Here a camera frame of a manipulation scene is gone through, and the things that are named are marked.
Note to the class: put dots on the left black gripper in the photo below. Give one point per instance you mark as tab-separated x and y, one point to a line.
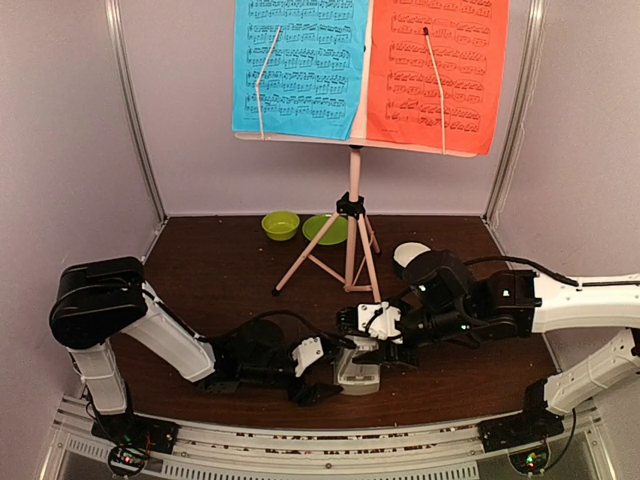
306	395

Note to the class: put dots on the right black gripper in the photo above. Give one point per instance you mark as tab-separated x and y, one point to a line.
388	354

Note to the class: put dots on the white metronome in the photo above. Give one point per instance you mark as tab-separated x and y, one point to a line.
354	378

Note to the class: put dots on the pink music stand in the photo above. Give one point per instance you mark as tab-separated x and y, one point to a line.
346	245

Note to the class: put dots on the red paper sheet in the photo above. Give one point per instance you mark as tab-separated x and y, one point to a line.
436	72

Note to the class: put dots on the blue paper sheet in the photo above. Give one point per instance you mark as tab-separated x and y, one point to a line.
298	67

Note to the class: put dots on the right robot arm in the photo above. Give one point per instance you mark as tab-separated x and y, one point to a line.
515	304

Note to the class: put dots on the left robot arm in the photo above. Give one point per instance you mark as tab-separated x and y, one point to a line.
98	300

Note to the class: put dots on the dark bowl white inside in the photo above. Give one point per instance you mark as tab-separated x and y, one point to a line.
405	253

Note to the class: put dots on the lime green bowl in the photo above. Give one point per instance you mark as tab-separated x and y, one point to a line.
280	225

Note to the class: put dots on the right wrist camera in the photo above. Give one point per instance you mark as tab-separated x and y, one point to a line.
376	321

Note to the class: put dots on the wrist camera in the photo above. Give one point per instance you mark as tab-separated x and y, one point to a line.
376	321
314	349

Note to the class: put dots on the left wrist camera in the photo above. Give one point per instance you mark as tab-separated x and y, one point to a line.
314	349

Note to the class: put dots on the right aluminium post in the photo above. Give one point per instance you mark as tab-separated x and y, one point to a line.
524	93

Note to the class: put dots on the aluminium post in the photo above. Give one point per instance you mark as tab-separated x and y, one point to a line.
117	37
524	93

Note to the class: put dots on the left aluminium post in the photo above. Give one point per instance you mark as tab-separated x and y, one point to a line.
117	37

